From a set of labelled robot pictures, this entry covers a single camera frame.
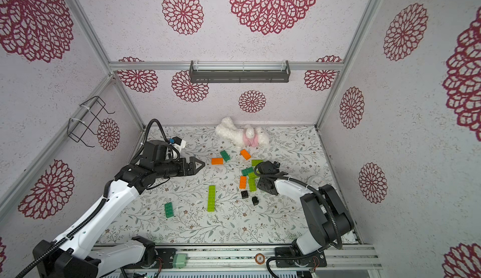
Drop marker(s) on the dark green lego brick back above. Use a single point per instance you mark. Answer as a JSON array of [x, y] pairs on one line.
[[225, 156]]

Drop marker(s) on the long lime green lego brick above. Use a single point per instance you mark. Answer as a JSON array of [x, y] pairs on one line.
[[211, 198]]

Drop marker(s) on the black wire wall rack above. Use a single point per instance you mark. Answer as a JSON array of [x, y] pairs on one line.
[[77, 128]]

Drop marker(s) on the lime lego brick back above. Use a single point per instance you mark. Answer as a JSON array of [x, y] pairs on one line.
[[256, 162]]

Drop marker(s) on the green connector block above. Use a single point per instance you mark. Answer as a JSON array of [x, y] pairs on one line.
[[179, 261]]

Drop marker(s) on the dark green lego brick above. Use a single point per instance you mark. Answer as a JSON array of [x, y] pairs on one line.
[[225, 156], [247, 171], [169, 210]]

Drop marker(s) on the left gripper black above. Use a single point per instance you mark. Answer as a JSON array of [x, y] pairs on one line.
[[191, 167]]

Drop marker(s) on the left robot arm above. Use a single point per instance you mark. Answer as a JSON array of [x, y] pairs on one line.
[[71, 253]]

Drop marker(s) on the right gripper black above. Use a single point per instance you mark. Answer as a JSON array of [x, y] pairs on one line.
[[265, 176]]

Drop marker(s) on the metal base rail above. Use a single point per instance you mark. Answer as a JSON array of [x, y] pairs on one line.
[[240, 260]]

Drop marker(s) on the dark green lego brick front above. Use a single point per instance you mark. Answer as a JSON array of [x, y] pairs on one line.
[[169, 210]]

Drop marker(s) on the white pink plush toy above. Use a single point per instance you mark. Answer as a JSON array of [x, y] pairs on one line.
[[247, 136]]

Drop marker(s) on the black wall shelf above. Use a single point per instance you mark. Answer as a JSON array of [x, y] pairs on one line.
[[240, 73]]

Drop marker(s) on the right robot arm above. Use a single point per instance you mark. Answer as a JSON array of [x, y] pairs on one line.
[[327, 218]]

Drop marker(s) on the orange lego brick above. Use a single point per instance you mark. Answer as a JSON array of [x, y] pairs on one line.
[[245, 154], [217, 161], [243, 182]]

